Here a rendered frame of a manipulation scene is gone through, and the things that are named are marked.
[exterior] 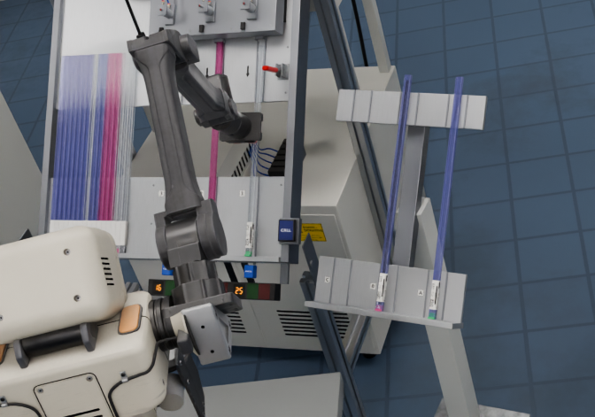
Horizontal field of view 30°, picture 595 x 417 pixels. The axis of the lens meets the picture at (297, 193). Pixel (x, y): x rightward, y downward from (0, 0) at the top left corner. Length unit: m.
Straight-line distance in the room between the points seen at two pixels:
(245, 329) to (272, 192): 0.79
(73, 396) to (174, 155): 0.43
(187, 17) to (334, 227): 0.66
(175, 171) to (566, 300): 1.73
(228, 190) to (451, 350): 0.65
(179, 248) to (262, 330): 1.49
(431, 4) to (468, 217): 1.46
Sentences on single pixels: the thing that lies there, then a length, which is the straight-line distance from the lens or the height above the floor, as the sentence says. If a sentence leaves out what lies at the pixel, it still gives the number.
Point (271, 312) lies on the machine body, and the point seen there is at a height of 0.22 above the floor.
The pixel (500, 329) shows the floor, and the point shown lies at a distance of 3.29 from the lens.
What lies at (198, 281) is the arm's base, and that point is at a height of 1.23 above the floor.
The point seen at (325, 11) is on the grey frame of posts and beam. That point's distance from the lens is 2.74.
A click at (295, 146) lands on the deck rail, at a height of 0.90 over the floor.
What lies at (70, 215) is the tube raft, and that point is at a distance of 2.86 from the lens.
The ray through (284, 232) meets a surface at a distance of 2.54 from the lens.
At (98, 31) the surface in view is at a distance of 2.93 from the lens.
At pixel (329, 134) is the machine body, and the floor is 0.62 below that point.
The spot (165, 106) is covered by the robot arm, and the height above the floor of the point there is 1.40.
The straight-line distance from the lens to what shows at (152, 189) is 2.76.
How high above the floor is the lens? 2.35
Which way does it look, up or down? 36 degrees down
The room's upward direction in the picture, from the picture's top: 18 degrees counter-clockwise
